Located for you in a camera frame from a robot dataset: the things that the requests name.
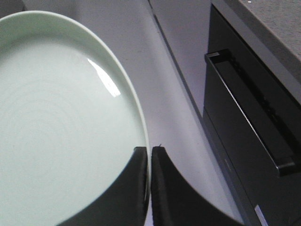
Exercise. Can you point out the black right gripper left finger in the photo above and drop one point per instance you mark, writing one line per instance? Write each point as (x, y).
(124, 203)

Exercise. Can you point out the dark cabinet with bar handle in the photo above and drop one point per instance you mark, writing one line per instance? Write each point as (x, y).
(252, 113)

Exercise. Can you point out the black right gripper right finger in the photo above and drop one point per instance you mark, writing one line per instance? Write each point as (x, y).
(175, 202)

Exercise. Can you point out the light green round plate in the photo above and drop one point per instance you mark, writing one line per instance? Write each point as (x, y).
(69, 118)

